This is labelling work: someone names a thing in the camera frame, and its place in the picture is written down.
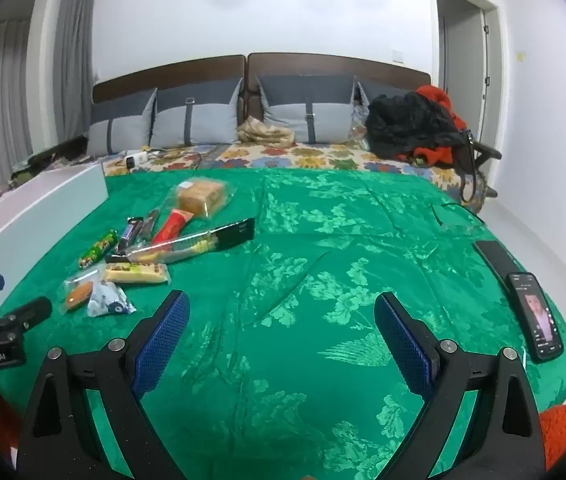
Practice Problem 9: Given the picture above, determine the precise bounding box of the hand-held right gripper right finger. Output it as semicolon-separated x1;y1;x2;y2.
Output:
374;291;548;480

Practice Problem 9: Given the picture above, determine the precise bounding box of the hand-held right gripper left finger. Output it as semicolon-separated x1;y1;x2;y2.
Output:
15;289;191;480

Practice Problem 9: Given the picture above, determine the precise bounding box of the orange snack packet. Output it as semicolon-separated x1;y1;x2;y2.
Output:
62;272;100;314

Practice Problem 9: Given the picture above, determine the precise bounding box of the white snack packet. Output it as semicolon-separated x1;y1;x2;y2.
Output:
86;282;136;317

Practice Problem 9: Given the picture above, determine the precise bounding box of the yellow cake packet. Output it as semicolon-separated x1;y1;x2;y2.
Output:
102;262;170;286

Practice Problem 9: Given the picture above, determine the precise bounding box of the white cardboard box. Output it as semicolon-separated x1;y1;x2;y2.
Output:
0;162;108;321

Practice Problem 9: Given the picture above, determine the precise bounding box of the green snack packet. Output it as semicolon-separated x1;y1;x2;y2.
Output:
78;229;119;269

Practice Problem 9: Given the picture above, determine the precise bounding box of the long black clear packet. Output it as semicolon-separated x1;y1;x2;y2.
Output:
127;218;256;264

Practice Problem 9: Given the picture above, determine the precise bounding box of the brown chocolate bar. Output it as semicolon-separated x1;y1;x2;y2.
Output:
115;216;144;257

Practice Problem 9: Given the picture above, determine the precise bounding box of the red snack packet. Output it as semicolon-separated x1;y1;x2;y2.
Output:
150;209;196;247

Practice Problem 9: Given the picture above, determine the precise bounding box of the clear bread packet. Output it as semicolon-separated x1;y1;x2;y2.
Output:
174;177;237;221

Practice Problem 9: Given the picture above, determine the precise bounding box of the black phone with lit screen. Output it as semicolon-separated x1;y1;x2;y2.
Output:
507;272;564;364

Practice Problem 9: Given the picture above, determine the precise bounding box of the green floral blanket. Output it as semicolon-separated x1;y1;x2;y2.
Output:
0;167;566;480

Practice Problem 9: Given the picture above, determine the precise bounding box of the dark cloth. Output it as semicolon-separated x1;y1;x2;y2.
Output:
10;135;90;181

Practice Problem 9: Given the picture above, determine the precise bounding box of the orange knit clothing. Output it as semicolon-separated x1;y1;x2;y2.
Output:
539;404;566;467

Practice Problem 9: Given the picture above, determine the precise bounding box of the grey two-tone pillow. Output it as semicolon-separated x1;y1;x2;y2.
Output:
152;78;244;148
256;75;356;144
87;88;158;157
352;79;414;141

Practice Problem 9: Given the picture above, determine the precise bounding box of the colourful floral bedsheet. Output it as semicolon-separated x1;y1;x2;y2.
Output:
103;141;494;206

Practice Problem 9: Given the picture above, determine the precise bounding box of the black and orange bag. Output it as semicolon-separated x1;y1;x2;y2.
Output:
365;94;468;161

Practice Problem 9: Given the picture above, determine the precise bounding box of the beige folded cloth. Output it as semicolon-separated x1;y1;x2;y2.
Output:
237;116;296;146

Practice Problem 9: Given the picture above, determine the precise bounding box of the grey curtain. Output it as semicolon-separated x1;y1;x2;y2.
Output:
53;0;96;136

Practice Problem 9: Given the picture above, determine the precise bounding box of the red cloth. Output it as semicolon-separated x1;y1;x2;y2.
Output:
403;85;470;168

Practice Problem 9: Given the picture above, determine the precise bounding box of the white door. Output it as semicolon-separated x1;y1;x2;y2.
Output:
433;0;502;151

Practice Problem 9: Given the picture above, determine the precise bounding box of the thin black cable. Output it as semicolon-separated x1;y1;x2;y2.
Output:
432;201;484;227

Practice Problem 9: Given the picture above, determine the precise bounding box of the brown handbag strap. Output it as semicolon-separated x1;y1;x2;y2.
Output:
459;130;494;211

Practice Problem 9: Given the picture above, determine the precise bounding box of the charger cable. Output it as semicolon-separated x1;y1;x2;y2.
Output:
147;149;204;172

